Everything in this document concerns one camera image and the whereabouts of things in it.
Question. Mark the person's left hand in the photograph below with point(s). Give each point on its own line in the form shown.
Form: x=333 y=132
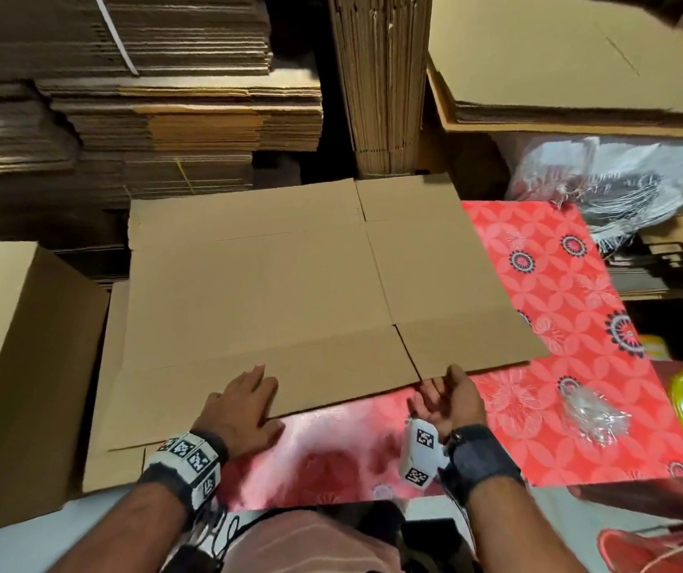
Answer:
x=240 y=418

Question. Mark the person's right hand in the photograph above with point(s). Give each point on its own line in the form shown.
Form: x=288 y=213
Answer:
x=455 y=406

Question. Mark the low pile of cardboard sheets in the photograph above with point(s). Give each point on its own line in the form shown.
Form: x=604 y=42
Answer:
x=676 y=250

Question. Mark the yellow-tied cardboard bundle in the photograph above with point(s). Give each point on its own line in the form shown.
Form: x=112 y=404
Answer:
x=383 y=77

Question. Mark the wall of cardboard stacks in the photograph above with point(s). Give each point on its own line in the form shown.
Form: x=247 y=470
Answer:
x=115 y=101

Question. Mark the person's right forearm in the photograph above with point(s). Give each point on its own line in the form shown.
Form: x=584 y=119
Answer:
x=509 y=531

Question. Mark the person's left forearm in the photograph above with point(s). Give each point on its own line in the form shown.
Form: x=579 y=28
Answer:
x=115 y=537

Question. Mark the crumpled clear tape piece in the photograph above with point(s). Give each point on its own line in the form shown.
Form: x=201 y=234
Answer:
x=592 y=412

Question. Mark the red patterned table cloth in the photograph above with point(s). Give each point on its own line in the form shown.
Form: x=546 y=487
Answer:
x=580 y=340

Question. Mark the red plastic stool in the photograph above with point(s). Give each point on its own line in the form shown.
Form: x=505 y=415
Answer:
x=664 y=495

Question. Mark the white woven sack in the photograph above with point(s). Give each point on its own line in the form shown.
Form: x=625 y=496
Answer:
x=628 y=185

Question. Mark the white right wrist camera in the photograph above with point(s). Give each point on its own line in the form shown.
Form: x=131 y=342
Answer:
x=420 y=453

